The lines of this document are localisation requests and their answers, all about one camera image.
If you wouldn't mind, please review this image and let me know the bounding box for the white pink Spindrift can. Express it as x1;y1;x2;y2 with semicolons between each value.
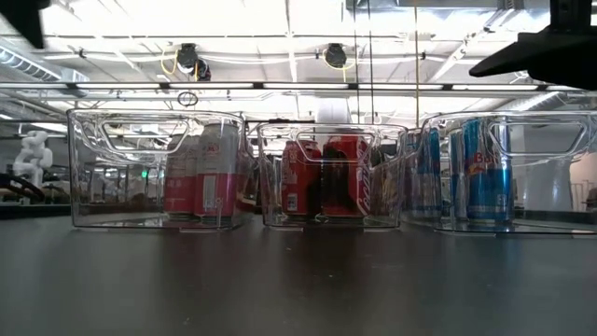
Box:
162;134;198;220
193;122;242;219

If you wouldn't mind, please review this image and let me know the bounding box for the clear plastic storage bin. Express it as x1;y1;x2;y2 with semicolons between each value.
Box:
66;108;248;231
400;110;597;234
256;121;409;230

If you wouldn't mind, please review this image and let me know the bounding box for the thin dark vertical rod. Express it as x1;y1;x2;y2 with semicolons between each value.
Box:
413;0;420;127
353;0;359;125
368;0;375;125

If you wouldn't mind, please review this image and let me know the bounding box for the black ceiling dome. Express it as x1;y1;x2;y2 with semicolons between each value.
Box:
324;42;348;69
175;42;212;83

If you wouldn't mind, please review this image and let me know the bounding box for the white column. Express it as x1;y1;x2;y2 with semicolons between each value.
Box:
316;97;352;141

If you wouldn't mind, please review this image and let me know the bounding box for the frame crossbar with light strips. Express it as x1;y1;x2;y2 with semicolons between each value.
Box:
0;81;597;91

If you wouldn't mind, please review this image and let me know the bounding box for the black curved hose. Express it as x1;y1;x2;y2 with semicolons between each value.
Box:
0;173;47;203

